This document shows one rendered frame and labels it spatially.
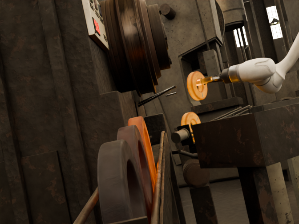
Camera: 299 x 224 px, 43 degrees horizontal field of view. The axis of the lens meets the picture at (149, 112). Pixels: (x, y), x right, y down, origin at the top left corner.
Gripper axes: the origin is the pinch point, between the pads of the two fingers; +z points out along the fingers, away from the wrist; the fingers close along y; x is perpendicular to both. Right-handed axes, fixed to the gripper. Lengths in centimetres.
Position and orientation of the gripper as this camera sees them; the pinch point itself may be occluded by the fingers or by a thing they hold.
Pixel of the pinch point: (196, 82)
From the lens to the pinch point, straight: 202.5
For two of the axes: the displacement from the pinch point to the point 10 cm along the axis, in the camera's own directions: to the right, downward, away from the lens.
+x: -1.7, -9.9, 0.1
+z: -7.7, 1.4, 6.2
